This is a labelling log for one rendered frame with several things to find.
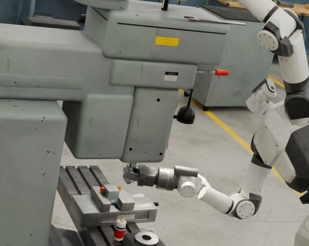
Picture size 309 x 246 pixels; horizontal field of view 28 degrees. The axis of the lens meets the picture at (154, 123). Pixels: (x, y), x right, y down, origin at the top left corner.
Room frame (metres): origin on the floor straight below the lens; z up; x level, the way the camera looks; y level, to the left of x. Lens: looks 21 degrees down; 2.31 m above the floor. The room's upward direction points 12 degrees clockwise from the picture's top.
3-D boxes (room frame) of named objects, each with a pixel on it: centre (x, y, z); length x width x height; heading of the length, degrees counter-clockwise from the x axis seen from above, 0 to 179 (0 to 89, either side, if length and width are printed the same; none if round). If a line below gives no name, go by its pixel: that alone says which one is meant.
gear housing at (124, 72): (2.18, 0.09, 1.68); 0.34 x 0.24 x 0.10; 118
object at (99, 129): (2.11, 0.22, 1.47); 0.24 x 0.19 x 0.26; 28
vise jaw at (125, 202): (2.36, 0.07, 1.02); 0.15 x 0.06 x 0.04; 30
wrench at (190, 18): (2.18, -0.14, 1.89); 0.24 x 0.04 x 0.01; 119
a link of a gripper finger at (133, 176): (2.17, 0.05, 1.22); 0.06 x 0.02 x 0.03; 96
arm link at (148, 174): (2.21, -0.04, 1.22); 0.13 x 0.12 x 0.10; 6
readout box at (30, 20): (2.36, 0.47, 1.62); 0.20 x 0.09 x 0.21; 118
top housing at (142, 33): (2.19, 0.06, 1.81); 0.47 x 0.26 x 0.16; 118
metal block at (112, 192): (2.33, 0.12, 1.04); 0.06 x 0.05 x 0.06; 30
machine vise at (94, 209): (2.35, 0.09, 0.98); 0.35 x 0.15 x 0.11; 120
